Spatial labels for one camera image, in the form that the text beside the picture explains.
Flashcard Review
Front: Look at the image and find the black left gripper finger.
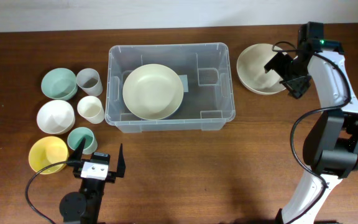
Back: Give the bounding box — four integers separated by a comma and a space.
116, 144, 126, 178
69, 138, 86, 161

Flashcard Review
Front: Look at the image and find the yellow bowl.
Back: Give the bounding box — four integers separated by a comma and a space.
28, 136, 69, 172

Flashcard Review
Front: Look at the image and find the cream plate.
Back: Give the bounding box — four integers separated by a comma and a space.
236, 44, 286, 95
122, 64, 184, 120

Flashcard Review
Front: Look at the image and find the blue plate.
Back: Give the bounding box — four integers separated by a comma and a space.
163, 99, 183, 119

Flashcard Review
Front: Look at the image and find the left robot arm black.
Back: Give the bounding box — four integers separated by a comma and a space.
59, 138, 126, 224

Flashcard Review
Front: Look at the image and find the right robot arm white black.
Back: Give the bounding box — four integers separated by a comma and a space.
264, 22, 358, 223

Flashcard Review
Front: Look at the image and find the clear plastic storage container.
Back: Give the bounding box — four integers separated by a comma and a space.
105, 42, 236, 133

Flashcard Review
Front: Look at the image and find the white label in container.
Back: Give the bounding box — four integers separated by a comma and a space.
179, 75, 188, 93

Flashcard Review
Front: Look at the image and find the green cup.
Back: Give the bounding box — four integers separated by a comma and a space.
67, 127, 98, 154

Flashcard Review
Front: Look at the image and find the white bowl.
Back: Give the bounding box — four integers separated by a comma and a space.
37, 100, 75, 134

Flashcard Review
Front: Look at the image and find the cream cup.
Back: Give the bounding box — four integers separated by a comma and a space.
77, 96, 105, 124

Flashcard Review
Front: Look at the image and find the green bowl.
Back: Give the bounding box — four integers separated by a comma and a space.
41, 68, 78, 101

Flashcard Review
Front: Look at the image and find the grey cup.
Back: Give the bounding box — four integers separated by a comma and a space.
76, 68, 103, 96

